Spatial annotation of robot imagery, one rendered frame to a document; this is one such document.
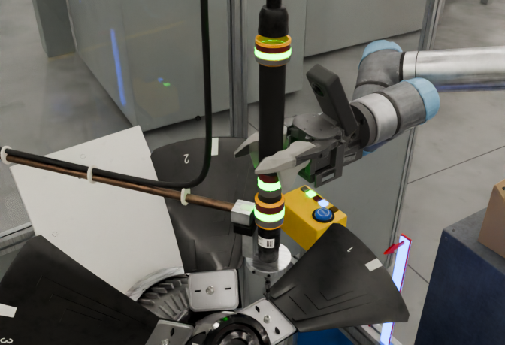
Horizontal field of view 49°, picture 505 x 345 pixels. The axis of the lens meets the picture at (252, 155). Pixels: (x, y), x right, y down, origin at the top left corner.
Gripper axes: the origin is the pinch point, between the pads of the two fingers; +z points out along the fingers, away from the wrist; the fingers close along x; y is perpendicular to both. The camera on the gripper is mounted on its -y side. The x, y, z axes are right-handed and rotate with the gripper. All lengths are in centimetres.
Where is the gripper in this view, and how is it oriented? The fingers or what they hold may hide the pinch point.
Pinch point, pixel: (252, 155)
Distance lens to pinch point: 73.4
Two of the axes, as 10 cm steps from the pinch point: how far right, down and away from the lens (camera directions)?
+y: 0.0, 8.3, 5.5
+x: -5.8, -4.5, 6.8
